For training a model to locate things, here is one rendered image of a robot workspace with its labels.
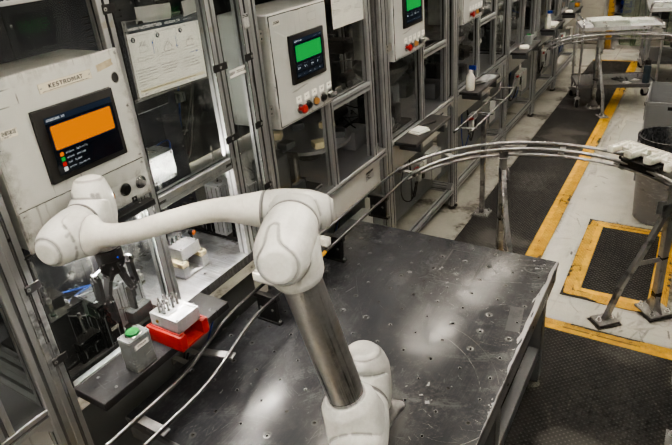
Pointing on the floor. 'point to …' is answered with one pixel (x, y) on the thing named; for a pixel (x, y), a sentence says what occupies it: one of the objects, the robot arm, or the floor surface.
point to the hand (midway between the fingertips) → (123, 305)
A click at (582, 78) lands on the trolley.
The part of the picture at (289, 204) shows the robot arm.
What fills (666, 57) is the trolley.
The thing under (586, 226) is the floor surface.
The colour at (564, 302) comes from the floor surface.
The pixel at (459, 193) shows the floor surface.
